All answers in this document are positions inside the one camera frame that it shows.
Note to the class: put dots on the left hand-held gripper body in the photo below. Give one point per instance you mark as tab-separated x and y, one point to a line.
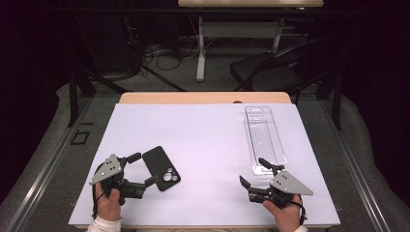
111	169

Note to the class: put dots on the person's right hand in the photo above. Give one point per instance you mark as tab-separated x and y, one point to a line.
285	214

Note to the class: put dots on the clear plastic packaging box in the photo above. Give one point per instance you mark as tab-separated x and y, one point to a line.
264	138

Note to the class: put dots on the metal floor rail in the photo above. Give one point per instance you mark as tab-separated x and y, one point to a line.
48	164
354	167

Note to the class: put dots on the black folding chair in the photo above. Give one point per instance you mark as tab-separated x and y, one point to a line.
264	72

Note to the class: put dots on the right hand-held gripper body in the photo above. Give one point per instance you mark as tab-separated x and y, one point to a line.
286	185

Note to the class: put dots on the black phone case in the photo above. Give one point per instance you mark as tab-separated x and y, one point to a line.
158	165

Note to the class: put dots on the black tripod leg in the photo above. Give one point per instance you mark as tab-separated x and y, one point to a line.
164	79

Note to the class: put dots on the wooden table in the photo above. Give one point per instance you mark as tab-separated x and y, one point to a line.
193	97

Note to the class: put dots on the white table mat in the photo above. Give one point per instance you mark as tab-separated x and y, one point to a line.
199	135

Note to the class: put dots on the person's left hand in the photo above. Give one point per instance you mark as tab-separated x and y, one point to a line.
109	208

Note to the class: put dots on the white-framed desk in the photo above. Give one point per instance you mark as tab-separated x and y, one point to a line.
238	29

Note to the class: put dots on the black metal stand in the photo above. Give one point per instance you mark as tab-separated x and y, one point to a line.
73	96
337	103

